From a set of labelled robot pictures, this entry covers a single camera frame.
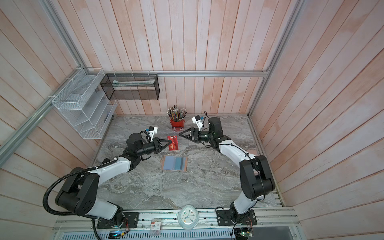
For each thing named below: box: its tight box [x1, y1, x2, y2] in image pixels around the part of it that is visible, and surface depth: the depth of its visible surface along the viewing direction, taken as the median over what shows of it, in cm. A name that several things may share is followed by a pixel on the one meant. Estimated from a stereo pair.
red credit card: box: [167, 135, 179, 151], surface depth 82 cm
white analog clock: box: [177, 205, 200, 231], surface depth 73 cm
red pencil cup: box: [169, 119, 186, 132], surface depth 104 cm
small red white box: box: [149, 221, 161, 237], surface depth 71 cm
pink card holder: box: [161, 155, 188, 172], surface depth 95 cm
